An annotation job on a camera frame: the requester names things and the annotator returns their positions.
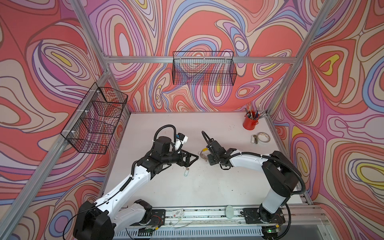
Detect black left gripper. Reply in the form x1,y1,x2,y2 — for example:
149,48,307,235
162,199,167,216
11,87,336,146
160,148,199,169

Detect metal keyring organizer yellow grip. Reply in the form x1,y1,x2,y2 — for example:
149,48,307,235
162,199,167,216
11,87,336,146
198,148,210,162

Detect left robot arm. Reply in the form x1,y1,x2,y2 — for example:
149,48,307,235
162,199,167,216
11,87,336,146
73,133,194,240

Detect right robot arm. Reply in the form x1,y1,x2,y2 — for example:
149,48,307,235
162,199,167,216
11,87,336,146
207,139,305,224

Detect key with long mint tag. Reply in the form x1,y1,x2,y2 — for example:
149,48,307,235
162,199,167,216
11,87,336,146
184,168,190,177

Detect red pen cup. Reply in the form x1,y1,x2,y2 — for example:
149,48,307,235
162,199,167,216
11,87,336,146
243,117,259,131

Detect tape roll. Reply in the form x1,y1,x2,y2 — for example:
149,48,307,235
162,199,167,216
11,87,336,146
257,132,271,143

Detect pens in cup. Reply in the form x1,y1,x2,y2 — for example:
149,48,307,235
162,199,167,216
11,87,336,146
245,105,267,120

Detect white oval button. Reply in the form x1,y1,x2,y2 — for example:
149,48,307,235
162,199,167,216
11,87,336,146
225,205,234,219

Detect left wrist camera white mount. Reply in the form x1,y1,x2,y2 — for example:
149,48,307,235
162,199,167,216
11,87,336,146
175,133,188,153

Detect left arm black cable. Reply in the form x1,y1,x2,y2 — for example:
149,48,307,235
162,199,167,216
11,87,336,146
152,124,178,145

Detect white label tag on rail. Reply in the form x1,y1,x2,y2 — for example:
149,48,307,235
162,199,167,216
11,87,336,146
172,209,184,218

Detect black wire basket back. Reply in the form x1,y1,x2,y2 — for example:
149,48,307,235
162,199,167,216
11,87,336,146
172,51,238,86

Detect black wire basket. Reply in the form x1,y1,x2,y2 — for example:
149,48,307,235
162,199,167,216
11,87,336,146
61,83,128,155
172,51,238,86

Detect black wire basket left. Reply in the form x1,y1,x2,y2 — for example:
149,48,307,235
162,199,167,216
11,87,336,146
61,83,128,155

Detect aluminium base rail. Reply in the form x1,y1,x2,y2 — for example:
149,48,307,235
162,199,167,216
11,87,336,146
114,204,337,240

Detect aluminium frame post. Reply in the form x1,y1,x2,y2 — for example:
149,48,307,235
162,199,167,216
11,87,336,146
69,0,133,116

